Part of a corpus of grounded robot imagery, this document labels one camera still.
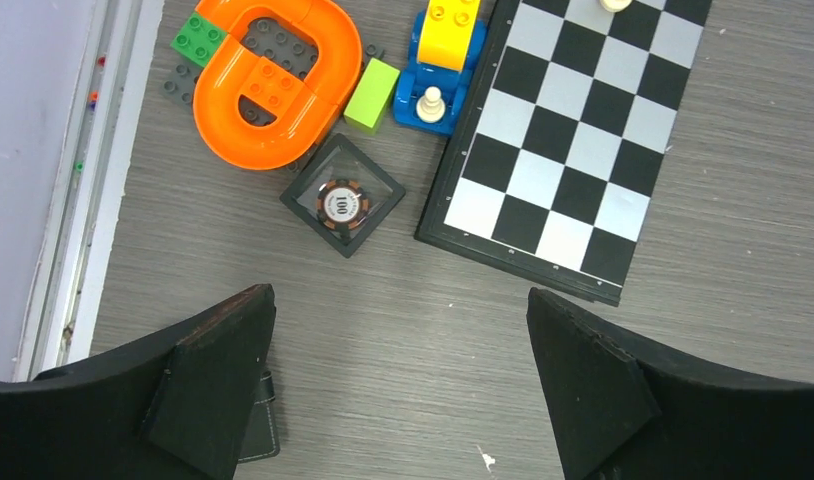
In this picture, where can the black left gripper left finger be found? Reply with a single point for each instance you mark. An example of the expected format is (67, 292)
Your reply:
(173, 404)

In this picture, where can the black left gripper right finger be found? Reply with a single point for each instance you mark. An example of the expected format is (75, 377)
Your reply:
(623, 406)

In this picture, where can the black leather card holder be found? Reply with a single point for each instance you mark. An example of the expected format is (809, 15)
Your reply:
(261, 438)

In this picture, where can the black and silver chessboard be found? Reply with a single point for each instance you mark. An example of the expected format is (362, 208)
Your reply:
(551, 168)

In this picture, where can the lime green block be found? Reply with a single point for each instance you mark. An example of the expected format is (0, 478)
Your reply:
(371, 96)

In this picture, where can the orange curved toy track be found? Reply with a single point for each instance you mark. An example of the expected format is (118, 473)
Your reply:
(253, 113)

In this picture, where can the white chess pawn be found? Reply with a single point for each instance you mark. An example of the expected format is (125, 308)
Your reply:
(430, 107)

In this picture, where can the green toy brick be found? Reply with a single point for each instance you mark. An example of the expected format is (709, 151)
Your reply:
(198, 39)

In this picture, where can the grey toy baseplate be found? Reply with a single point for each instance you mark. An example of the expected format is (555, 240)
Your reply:
(264, 37)

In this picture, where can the blue toy brick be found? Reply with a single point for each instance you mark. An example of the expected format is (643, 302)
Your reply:
(417, 77)

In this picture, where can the white chess piece on board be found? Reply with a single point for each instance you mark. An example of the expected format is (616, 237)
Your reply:
(615, 6)

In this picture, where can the yellow toy brick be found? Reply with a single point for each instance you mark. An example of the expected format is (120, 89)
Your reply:
(446, 33)

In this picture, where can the aluminium frame rail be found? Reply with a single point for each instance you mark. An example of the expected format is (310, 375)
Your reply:
(70, 273)

